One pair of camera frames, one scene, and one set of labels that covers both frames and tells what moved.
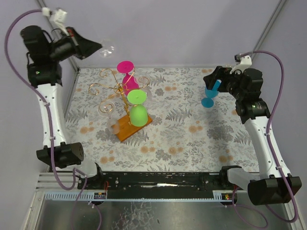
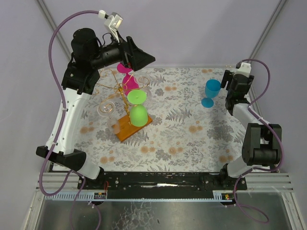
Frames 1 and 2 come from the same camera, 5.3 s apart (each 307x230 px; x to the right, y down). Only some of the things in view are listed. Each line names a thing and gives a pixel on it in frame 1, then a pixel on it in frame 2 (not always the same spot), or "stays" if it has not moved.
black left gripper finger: [84, 47] -> [140, 58]
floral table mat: [157, 119] stays
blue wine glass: [208, 102] stays
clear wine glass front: [107, 108] stays
